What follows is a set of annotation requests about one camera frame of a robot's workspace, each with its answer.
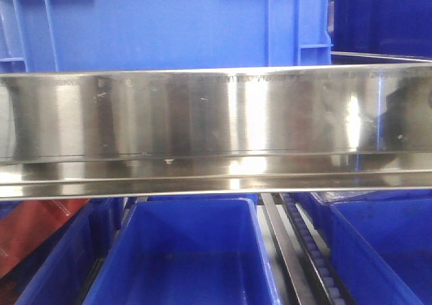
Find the blue bin interior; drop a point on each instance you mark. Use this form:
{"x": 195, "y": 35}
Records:
{"x": 80, "y": 35}

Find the lower shelf middle blue bin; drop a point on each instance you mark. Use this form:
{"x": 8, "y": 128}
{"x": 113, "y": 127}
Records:
{"x": 187, "y": 252}

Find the shelf blue bin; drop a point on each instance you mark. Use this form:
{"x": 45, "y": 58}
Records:
{"x": 56, "y": 271}
{"x": 380, "y": 247}
{"x": 187, "y": 252}

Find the steel front shelf beam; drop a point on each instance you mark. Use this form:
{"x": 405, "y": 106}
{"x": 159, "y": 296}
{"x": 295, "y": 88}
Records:
{"x": 265, "y": 129}

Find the lower white roller track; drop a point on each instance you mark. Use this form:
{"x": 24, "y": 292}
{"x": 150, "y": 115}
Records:
{"x": 322, "y": 280}

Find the lower shelf right blue bin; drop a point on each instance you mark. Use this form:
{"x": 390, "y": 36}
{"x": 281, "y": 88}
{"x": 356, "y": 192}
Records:
{"x": 380, "y": 247}

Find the lower shelf left blue bin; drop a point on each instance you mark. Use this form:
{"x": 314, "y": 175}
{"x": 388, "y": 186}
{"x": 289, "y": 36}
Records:
{"x": 56, "y": 271}

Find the dark blue bin right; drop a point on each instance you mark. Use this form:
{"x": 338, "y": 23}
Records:
{"x": 387, "y": 27}

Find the red brown cardboard item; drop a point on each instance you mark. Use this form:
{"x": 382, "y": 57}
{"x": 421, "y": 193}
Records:
{"x": 29, "y": 224}

